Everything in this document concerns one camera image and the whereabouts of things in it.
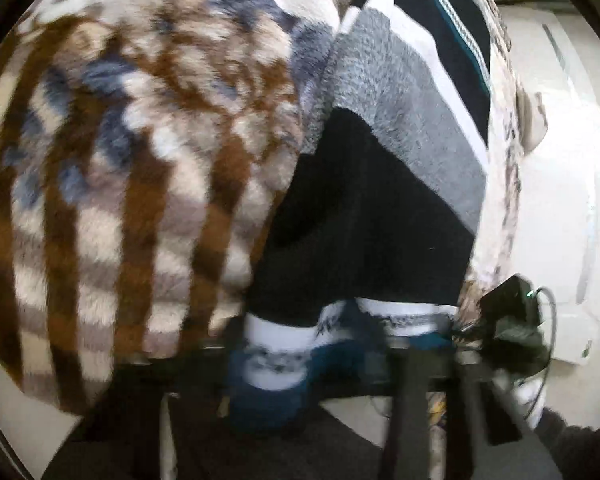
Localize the white bed headboard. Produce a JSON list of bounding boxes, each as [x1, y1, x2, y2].
[[480, 5, 600, 367]]

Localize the person's right forearm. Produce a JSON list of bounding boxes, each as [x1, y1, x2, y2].
[[534, 406, 600, 480]]

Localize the floral fleece bed blanket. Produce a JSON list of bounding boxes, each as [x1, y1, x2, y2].
[[0, 0, 552, 417]]

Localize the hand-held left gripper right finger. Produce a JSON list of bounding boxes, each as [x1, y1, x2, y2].
[[375, 342, 488, 480]]

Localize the striped navy grey sweater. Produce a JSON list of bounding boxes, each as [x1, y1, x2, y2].
[[227, 0, 494, 432]]

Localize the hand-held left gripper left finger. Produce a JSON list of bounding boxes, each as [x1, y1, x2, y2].
[[122, 352, 243, 480]]

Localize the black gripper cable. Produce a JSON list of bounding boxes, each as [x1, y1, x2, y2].
[[524, 286, 560, 422]]

